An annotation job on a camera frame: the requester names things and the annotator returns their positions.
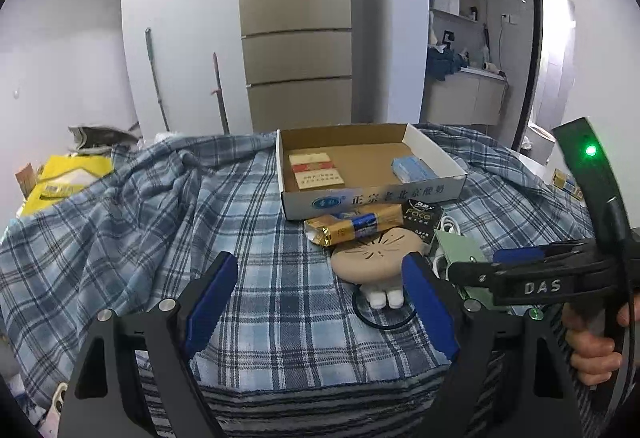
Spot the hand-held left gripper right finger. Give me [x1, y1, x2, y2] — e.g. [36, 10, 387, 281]
[401, 252, 583, 438]

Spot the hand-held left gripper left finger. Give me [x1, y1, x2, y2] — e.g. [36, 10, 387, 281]
[57, 251, 240, 438]

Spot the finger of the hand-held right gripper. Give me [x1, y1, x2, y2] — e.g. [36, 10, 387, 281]
[446, 259, 526, 305]
[492, 241, 601, 266]

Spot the pale green packet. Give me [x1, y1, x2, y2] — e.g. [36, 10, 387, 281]
[432, 228, 489, 300]

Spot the white cable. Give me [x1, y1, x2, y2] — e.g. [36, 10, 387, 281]
[430, 217, 462, 280]

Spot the beige round plush with cord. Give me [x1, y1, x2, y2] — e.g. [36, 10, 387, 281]
[331, 227, 427, 332]

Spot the black tissue pack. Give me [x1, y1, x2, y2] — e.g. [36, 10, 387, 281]
[402, 201, 444, 254]

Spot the gold and blue packet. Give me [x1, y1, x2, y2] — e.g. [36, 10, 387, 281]
[304, 204, 405, 247]

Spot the shallow cardboard box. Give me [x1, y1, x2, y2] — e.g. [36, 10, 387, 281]
[276, 122, 468, 221]

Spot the person's right hand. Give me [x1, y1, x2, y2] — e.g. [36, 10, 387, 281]
[562, 303, 633, 389]

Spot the small yellow box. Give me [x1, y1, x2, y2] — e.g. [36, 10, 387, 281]
[551, 169, 586, 200]

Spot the white toilet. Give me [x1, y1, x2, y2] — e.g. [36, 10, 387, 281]
[520, 122, 557, 165]

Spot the blue plaid blanket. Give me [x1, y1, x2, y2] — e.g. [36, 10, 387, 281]
[0, 122, 601, 390]

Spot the blue tissue pack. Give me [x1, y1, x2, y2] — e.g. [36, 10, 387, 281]
[391, 156, 440, 183]

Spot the white vanity cabinet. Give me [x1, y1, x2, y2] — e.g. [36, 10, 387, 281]
[419, 66, 509, 127]

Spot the red and white cigarette pack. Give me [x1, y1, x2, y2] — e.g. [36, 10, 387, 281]
[289, 151, 346, 192]

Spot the yellow plastic bag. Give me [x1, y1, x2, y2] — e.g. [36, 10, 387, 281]
[20, 155, 115, 218]

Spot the stack of grey papers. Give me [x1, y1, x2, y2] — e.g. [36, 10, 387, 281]
[68, 124, 142, 155]

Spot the blue clothes pile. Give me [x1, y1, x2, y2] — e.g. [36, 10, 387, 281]
[425, 45, 469, 82]

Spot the beige tall refrigerator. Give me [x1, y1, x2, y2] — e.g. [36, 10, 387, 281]
[237, 0, 354, 135]

